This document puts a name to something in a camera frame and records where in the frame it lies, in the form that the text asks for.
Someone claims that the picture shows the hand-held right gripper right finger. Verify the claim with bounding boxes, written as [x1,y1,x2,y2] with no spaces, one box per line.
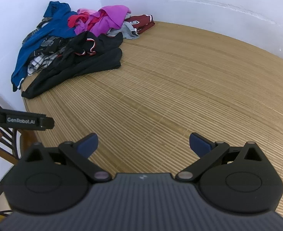
[175,132,264,183]

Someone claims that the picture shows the dark grey printed garment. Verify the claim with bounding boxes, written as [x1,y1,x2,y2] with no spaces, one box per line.
[33,36,67,58]

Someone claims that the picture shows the maroon folded garment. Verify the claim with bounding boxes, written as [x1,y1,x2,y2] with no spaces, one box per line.
[126,14,155,34]

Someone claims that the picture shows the black sweater with red trim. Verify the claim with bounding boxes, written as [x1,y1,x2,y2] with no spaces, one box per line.
[21,31,124,99]

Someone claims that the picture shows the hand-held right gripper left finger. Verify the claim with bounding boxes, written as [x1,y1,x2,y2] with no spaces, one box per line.
[23,133,112,183]

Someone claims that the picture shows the magenta shirt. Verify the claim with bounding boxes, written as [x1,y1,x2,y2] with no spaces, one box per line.
[74,5,132,36]

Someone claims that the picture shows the blue shirt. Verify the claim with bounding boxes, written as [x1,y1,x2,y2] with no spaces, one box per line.
[11,1,78,92]

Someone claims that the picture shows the plaid shirt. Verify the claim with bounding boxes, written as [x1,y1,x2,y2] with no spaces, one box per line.
[22,17,60,76]

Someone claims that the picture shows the pink garment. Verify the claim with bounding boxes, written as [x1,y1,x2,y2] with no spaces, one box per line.
[77,8,101,16]

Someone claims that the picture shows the light grey garment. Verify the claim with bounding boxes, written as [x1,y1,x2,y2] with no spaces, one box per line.
[106,21,140,40]

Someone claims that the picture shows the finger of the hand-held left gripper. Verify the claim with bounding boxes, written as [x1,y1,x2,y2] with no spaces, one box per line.
[41,117,55,129]

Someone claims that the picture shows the wooden chair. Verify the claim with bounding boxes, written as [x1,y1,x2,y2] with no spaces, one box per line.
[0,87,33,212]

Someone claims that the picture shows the red garment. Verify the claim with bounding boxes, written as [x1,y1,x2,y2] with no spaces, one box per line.
[67,14,96,29]

